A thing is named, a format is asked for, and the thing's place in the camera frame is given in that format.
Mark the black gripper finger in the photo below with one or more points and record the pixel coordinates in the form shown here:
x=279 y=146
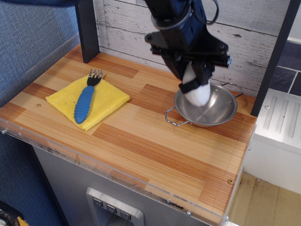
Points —
x=203 y=71
x=176 y=63

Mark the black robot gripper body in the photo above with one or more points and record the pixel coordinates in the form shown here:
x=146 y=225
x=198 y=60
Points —
x=189 y=40

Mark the white sushi with black band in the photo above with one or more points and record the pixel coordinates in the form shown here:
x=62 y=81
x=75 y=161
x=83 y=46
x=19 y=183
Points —
x=197 y=96

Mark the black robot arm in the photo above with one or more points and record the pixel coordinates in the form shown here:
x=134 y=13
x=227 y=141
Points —
x=169 y=12

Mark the yellow black object corner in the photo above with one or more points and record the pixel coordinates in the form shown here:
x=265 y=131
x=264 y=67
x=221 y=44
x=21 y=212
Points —
x=8 y=218

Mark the yellow folded cloth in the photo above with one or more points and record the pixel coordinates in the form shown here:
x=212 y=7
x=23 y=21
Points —
x=106 y=99

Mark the white grooved appliance top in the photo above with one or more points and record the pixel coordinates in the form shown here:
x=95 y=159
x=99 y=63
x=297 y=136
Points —
x=280 y=118

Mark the silver dispenser button panel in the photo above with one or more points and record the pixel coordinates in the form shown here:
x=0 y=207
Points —
x=109 y=211

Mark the clear acrylic edge guard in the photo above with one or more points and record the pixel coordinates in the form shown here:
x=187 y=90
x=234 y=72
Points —
x=189 y=169

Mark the stainless steel bowl with handles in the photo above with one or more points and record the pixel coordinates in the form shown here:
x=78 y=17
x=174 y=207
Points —
x=221 y=107

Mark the dark grey right post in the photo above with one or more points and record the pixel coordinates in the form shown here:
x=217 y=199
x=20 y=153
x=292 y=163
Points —
x=276 y=54

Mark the dark grey post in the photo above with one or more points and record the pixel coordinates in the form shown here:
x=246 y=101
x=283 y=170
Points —
x=87 y=29
x=276 y=54

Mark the blue handled fork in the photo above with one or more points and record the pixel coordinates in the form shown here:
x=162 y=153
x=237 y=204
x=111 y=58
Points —
x=84 y=101

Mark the dark grey left post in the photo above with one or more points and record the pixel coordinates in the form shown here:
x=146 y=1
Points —
x=87 y=29

